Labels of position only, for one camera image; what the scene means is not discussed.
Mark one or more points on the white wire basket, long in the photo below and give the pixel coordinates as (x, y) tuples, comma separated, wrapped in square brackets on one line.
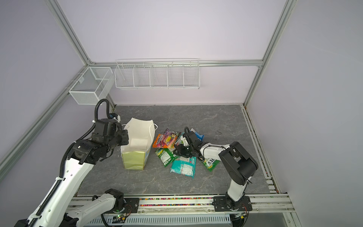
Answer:
[(177, 73)]

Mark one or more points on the teal white candy bag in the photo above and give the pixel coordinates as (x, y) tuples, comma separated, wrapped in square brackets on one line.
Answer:
[(184, 166)]

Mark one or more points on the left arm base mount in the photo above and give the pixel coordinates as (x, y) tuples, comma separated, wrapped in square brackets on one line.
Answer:
[(126, 205)]

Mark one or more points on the paper bag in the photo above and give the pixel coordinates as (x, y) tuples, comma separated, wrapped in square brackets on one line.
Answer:
[(141, 136)]

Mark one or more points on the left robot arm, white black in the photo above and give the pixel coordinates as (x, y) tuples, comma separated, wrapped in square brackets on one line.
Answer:
[(96, 145)]

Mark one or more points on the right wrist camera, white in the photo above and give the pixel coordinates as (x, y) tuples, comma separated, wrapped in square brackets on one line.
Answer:
[(185, 141)]

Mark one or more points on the orange Fox's candy bag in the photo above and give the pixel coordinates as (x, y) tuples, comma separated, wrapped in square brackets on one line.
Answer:
[(164, 141)]

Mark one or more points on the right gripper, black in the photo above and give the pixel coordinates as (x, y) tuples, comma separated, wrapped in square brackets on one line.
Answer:
[(178, 151)]

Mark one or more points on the white vented cable duct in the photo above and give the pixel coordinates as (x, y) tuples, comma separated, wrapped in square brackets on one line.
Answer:
[(169, 220)]

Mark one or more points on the green snack bag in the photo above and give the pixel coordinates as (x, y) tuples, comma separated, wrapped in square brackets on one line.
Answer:
[(166, 155)]

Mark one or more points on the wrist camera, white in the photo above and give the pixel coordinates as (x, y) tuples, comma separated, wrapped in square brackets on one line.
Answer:
[(185, 141), (115, 117)]

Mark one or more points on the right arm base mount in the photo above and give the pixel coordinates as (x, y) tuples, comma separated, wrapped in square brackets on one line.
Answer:
[(224, 203)]

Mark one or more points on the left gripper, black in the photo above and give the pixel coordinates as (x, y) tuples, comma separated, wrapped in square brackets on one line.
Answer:
[(125, 141)]

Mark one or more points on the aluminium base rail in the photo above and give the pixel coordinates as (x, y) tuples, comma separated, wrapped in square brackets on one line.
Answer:
[(204, 204)]

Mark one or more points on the teal Fox's mint bag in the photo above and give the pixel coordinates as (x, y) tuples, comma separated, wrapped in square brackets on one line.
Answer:
[(178, 140)]

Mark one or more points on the purple M&M's packet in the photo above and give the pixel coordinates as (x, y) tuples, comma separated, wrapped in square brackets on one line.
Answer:
[(171, 132)]

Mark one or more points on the blue snack packet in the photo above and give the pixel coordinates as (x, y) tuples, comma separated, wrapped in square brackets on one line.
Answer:
[(199, 136)]

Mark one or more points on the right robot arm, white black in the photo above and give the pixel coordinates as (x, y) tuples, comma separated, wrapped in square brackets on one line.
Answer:
[(238, 162)]

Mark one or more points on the yellow green Fox's bag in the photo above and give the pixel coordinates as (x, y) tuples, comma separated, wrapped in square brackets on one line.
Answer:
[(210, 164)]

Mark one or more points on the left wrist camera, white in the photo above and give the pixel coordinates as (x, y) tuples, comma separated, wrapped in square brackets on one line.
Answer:
[(115, 117)]

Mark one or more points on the white mesh basket, small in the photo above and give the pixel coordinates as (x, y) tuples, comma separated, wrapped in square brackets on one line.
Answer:
[(93, 85)]

